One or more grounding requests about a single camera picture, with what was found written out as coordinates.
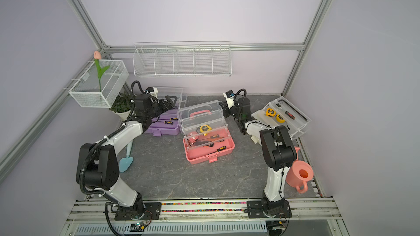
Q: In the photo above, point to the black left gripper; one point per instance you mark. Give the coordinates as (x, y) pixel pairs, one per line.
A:
(170, 105)

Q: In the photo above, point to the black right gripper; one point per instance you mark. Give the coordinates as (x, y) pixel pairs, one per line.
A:
(225, 109)

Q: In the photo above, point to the purple toolbox clear lid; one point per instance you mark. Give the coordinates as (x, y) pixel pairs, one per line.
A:
(167, 125)

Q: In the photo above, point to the pink toolbox clear lid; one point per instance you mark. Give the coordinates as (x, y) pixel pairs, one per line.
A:
(216, 143)

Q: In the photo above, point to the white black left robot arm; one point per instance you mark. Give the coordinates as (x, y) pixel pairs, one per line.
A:
(98, 167)

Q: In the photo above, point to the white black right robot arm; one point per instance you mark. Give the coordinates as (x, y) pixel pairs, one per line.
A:
(277, 147)

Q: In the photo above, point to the yellow tape measure in pink box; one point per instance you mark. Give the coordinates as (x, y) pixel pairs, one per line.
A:
(204, 129)

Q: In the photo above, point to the potted green plant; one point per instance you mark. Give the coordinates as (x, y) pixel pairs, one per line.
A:
(122, 106)

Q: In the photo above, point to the white toolbox clear lid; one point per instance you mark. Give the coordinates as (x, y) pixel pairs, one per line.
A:
(281, 112)

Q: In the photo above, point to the small white mesh basket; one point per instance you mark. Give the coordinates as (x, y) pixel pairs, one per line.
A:
(85, 90)

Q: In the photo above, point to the teal garden trowel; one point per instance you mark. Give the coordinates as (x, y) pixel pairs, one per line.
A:
(126, 161)

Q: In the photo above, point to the pink artificial tulip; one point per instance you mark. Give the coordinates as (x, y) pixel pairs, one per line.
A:
(100, 70)

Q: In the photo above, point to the pink watering can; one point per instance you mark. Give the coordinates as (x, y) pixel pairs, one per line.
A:
(299, 174)

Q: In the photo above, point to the long white wire basket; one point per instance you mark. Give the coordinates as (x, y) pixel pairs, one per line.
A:
(192, 58)

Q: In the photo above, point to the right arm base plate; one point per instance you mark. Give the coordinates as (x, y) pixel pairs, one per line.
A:
(264, 209)

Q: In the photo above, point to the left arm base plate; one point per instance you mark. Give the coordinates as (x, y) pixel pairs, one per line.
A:
(146, 211)

